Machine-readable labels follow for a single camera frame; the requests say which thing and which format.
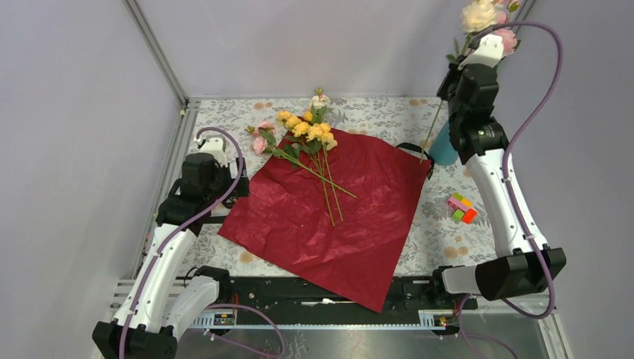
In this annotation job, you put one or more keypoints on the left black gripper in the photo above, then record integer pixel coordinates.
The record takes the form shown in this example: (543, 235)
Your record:
(226, 172)

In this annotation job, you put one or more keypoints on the black gold-lettered ribbon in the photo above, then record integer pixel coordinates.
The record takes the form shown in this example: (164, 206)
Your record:
(412, 148)

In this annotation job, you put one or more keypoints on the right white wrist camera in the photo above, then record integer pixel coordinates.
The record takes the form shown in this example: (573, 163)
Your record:
(487, 50)

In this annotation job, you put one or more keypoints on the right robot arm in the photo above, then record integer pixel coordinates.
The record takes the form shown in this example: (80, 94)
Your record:
(525, 263)

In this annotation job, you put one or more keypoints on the yellow rose stem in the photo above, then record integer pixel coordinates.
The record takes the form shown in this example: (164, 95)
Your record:
(287, 120)

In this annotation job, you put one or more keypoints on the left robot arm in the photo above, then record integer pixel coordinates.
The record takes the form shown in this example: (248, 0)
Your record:
(146, 325)

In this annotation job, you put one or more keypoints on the pink rose stem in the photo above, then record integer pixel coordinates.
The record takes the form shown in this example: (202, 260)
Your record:
(505, 8)
(307, 146)

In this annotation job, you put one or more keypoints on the teal cylindrical vase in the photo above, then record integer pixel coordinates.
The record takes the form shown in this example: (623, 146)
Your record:
(441, 150)

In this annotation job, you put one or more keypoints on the floral patterned table mat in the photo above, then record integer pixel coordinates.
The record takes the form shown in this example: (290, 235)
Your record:
(435, 239)

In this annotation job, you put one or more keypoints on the cream rose stem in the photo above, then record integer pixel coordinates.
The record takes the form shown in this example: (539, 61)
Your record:
(475, 17)

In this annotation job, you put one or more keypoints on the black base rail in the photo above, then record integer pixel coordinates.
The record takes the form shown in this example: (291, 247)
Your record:
(295, 302)

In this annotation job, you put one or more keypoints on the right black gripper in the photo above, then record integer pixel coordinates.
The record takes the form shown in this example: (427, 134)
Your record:
(452, 73)

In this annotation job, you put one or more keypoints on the red and brown wrapping paper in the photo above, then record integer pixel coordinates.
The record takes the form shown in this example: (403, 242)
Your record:
(347, 241)

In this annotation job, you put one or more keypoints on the colourful block stack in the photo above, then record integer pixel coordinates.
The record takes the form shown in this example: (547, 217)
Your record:
(462, 208)

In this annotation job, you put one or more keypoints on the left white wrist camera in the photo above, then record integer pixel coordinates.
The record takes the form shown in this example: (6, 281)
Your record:
(214, 145)

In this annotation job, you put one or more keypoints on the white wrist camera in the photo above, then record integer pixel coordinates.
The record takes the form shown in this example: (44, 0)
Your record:
(487, 50)
(214, 145)

